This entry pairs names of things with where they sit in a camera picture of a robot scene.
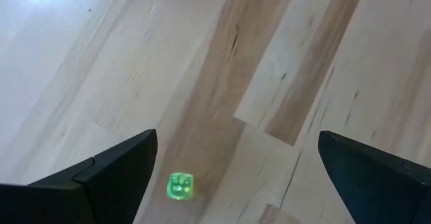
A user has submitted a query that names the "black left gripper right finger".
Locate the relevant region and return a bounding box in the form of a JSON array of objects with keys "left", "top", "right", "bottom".
[{"left": 318, "top": 130, "right": 431, "bottom": 224}]

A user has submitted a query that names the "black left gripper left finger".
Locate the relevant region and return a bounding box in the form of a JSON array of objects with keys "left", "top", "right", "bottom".
[{"left": 28, "top": 128, "right": 158, "bottom": 224}]

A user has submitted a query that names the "yellow-green translucent small die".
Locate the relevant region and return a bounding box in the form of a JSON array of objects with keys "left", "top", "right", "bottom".
[{"left": 166, "top": 172, "right": 195, "bottom": 201}]

